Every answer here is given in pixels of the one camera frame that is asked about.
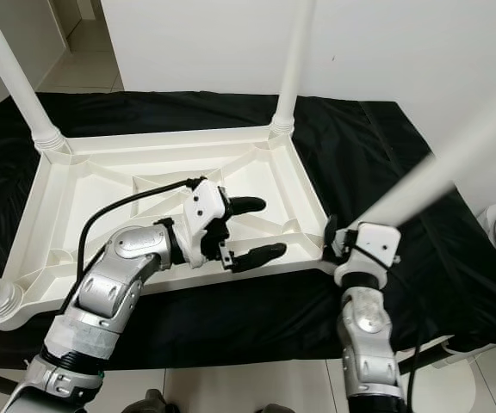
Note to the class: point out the white plastic table top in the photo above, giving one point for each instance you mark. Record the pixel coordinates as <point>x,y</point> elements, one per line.
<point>93,206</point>

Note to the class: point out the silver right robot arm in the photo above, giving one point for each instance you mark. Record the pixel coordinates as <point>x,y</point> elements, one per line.
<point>364,327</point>

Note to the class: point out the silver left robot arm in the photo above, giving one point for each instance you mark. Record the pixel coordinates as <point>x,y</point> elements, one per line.
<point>119,288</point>

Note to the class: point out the black table cloth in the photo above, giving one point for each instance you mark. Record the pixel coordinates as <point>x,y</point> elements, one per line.
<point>455,292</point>

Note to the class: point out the grey robot left foot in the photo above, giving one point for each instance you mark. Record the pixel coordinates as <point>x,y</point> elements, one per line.
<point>149,403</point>

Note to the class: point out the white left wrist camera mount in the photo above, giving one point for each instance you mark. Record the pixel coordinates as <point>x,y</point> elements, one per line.
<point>205,206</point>

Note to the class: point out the white metal frame tube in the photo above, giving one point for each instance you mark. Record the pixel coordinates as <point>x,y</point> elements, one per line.
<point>489,348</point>

